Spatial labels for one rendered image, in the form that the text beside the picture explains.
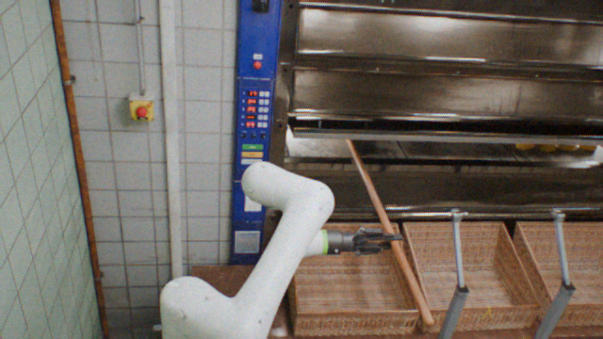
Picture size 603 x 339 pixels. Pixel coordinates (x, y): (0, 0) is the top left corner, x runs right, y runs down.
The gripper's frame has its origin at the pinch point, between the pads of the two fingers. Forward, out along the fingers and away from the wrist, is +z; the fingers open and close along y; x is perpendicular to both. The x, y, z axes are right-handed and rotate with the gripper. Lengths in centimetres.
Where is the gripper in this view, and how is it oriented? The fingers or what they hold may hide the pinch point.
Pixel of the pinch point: (392, 241)
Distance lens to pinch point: 200.4
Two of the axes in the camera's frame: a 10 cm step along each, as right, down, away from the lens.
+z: 9.8, 0.1, 1.8
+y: -1.0, 8.4, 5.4
